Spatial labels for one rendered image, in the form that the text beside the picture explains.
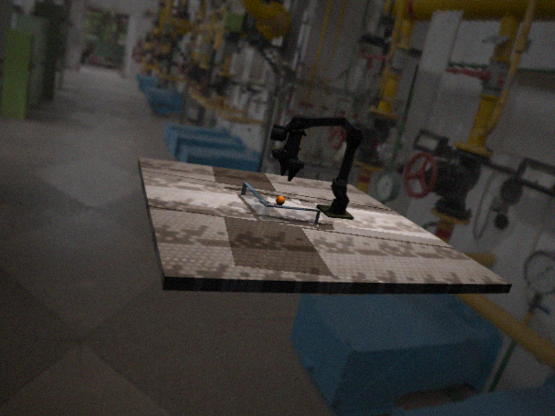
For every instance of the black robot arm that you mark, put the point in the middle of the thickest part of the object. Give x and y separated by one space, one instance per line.
354 137

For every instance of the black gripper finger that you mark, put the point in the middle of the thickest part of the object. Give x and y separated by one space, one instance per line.
292 172
283 166

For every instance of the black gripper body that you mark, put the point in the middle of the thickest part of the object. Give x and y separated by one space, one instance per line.
293 160

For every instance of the clear l-shaped low wall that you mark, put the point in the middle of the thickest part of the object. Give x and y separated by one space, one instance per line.
278 214

